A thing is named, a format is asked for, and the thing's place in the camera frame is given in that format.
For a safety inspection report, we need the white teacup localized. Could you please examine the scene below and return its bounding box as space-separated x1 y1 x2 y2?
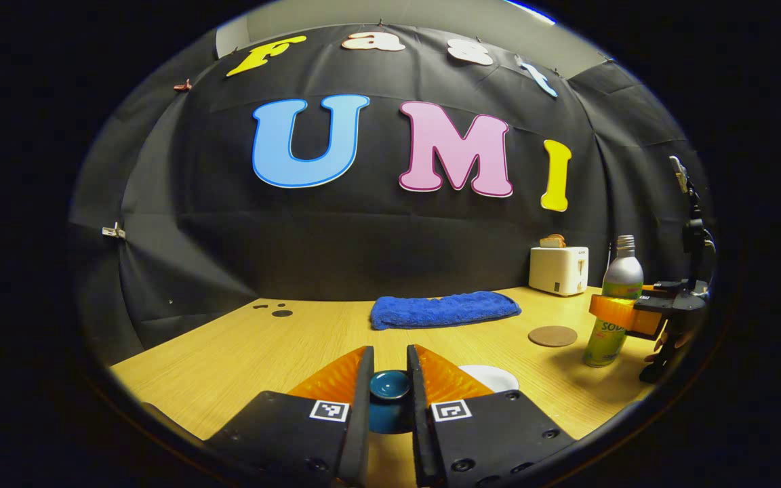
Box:
458 364 520 394

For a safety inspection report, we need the white toaster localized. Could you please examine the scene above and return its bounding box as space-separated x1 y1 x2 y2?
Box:
529 246 589 297

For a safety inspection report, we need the blue towel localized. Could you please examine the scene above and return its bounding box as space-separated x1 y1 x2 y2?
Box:
370 291 522 331

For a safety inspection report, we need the dark teal teacup lid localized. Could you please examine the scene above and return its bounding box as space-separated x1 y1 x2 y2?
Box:
368 369 413 434

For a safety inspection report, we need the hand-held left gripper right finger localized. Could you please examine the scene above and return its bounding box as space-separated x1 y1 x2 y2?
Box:
406 344 576 487

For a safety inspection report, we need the round brown cork coaster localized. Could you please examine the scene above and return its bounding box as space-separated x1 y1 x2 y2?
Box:
528 325 578 348

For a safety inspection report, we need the black backdrop cloth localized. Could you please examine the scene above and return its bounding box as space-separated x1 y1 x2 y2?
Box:
68 24 713 367

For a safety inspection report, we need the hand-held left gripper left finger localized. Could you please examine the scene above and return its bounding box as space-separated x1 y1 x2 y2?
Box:
204 346 376 487

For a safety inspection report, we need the silver water bottle green label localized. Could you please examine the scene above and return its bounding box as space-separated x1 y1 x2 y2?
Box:
582 235 644 368

